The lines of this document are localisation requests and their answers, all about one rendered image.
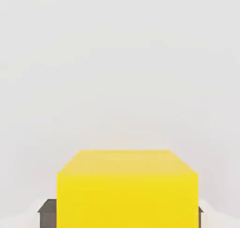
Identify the small yellow cube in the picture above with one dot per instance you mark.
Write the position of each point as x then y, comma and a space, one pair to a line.
127, 194

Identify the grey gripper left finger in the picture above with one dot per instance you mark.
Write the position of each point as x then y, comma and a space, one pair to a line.
48, 215

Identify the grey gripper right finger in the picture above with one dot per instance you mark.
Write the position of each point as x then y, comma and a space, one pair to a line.
210, 218

